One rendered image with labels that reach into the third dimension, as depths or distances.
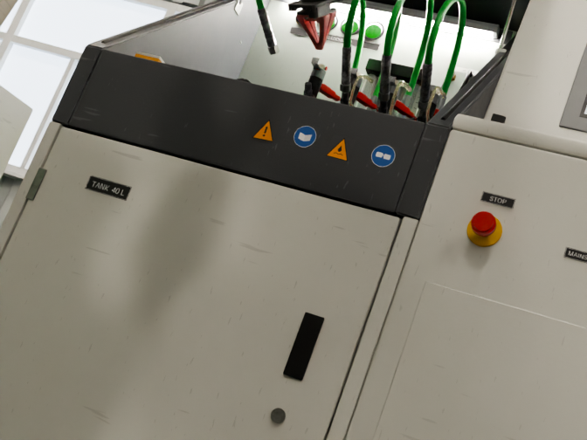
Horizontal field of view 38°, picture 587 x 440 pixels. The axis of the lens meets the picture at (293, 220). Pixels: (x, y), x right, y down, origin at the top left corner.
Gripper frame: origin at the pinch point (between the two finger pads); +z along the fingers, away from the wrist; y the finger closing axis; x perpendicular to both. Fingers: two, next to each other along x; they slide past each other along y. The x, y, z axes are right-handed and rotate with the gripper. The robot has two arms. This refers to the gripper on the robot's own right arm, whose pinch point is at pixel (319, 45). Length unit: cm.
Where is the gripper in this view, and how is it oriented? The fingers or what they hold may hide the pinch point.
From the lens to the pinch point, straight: 175.6
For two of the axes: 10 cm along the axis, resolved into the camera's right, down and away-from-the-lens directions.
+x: -8.1, -1.7, 5.6
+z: 1.0, 9.0, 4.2
